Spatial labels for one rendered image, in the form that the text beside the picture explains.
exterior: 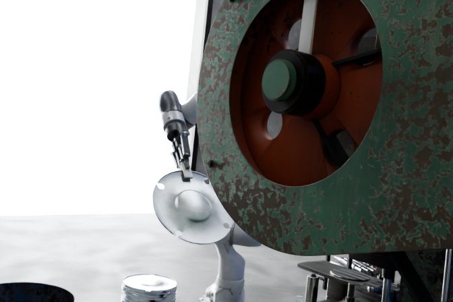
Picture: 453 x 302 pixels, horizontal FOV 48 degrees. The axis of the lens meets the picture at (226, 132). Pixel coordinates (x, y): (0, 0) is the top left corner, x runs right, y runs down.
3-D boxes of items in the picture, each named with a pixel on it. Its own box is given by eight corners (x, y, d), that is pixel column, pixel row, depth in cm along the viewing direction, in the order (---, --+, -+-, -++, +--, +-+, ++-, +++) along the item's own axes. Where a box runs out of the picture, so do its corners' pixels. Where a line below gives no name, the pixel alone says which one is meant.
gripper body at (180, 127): (162, 135, 189) (166, 154, 183) (169, 119, 184) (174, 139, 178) (180, 137, 193) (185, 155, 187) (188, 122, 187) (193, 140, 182)
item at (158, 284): (119, 289, 256) (119, 288, 256) (126, 273, 285) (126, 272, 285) (176, 293, 259) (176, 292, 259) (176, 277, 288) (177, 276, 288)
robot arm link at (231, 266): (205, 268, 222) (210, 212, 222) (245, 275, 218) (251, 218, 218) (197, 274, 211) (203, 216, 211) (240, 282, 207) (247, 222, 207)
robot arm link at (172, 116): (164, 108, 187) (167, 119, 183) (195, 112, 193) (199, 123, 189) (154, 131, 195) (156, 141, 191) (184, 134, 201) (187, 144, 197)
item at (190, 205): (136, 213, 156) (137, 212, 155) (173, 158, 178) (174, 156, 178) (216, 261, 156) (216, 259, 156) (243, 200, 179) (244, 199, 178)
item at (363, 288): (353, 300, 151) (354, 284, 151) (383, 294, 160) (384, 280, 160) (379, 310, 144) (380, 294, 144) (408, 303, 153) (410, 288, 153)
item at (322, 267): (291, 300, 171) (295, 261, 171) (319, 296, 179) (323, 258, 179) (351, 327, 151) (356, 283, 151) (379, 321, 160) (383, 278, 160)
